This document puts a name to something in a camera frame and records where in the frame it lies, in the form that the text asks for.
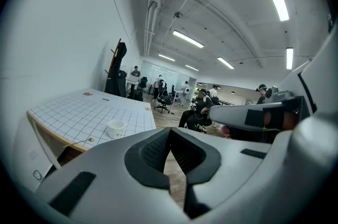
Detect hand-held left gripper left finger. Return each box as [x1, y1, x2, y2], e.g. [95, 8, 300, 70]
[34, 127, 190, 224]

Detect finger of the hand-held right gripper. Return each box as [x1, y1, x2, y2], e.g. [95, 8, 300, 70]
[208, 101, 285, 129]

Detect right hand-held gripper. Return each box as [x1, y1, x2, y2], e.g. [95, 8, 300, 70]
[229, 22, 338, 144]

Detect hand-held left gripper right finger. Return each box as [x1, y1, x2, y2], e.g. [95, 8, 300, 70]
[170, 127, 273, 220]

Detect gold spoon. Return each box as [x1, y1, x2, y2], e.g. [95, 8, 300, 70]
[62, 137, 95, 148]

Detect white cup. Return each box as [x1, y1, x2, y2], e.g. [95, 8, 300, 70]
[107, 119, 128, 139]

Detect person's right hand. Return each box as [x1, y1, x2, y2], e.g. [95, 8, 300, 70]
[264, 111, 299, 130]

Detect wooden table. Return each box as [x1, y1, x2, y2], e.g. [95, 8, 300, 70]
[26, 88, 157, 170]

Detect white grid table mat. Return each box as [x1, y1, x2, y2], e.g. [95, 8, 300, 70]
[27, 88, 157, 151]

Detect black bag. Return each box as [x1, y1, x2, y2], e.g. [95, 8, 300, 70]
[127, 89, 144, 102]

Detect white desk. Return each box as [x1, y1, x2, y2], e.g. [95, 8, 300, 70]
[125, 74, 140, 94]

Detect black hanging garment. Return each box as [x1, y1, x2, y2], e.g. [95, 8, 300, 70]
[105, 42, 128, 98]

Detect white ceiling pipes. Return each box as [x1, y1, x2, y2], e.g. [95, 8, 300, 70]
[143, 0, 166, 58]

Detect wooden coat rack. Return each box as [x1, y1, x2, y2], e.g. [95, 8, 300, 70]
[104, 38, 122, 94]

